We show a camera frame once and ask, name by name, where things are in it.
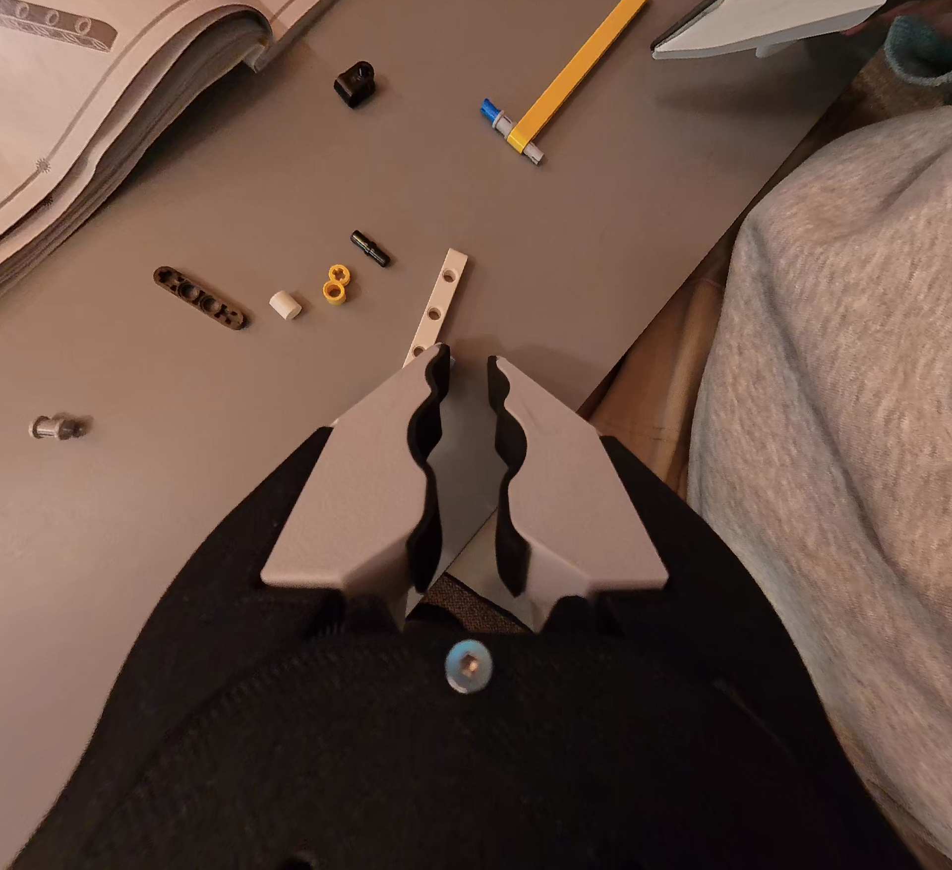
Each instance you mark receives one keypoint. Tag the small yellow lego connector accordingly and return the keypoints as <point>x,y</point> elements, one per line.
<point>337,284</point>

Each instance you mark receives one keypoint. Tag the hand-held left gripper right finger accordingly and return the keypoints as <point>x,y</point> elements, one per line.
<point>580,505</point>

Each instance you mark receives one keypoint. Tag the dark brown thin lego liftarm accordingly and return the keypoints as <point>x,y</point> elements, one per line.
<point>199,297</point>

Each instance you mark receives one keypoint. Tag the blue and grey lego pin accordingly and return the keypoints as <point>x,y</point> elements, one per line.
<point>491,113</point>

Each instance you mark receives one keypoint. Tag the black lego pin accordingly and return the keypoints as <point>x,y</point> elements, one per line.
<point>370,248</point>

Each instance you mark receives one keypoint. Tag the black lego connector block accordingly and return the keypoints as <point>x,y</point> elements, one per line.
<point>355,83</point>

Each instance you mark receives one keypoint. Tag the white lego bush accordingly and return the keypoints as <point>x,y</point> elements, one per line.
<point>285,305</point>

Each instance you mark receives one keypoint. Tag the white lego beam with holes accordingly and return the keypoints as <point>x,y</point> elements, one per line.
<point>440,305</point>

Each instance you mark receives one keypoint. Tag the teal sock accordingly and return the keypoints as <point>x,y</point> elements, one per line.
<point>922,48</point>

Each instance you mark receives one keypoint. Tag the long yellow lego beam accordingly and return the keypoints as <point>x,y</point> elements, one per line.
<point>580,63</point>

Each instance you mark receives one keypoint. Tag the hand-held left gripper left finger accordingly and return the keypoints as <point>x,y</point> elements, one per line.
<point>349,498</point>

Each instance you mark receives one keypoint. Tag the open lego instruction booklet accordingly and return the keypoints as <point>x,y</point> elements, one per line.
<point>111,67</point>

